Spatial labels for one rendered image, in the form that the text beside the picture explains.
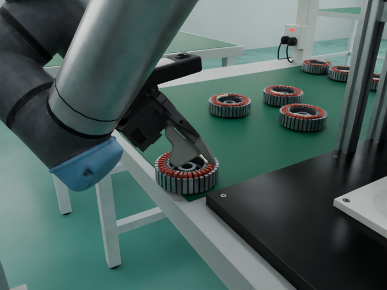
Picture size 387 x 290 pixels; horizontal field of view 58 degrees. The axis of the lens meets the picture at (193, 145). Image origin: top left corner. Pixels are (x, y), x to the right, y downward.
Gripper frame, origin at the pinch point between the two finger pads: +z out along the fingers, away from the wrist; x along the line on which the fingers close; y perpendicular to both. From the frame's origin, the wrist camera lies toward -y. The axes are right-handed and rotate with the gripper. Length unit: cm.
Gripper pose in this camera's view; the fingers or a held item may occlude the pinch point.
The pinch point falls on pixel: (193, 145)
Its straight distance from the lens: 60.3
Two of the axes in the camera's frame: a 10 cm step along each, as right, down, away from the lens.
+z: 5.0, 6.1, 6.2
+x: 5.2, 3.6, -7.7
